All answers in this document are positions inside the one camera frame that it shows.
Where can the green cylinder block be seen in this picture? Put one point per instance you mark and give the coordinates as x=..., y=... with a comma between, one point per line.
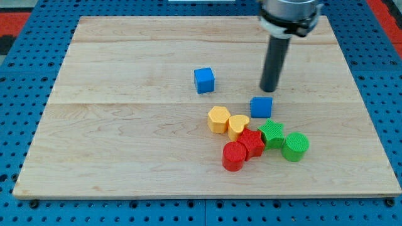
x=295, y=146

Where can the blue cube block lower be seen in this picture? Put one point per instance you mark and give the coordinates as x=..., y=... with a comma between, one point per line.
x=261, y=107

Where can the yellow hexagon block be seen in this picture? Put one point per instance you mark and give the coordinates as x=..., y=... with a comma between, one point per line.
x=218, y=119

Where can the light wooden board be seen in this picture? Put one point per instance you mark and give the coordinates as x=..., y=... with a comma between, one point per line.
x=124, y=119

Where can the yellow heart block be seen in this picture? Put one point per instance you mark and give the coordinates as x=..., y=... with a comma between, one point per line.
x=236, y=126

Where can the blue cube block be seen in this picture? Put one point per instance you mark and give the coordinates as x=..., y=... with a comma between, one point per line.
x=204, y=80
x=261, y=107

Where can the red star block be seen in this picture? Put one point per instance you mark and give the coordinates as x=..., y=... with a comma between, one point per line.
x=253, y=143

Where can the blue cube block upper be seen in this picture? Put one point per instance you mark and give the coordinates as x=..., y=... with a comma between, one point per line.
x=204, y=80

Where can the green star block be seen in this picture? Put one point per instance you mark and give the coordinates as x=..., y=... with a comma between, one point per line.
x=272, y=134

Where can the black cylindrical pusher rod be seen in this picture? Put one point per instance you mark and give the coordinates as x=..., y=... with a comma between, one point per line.
x=275, y=57

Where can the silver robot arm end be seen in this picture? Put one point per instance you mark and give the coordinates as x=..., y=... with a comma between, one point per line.
x=284, y=19

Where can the red cylinder block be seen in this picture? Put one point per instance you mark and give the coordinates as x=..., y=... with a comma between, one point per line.
x=233, y=156

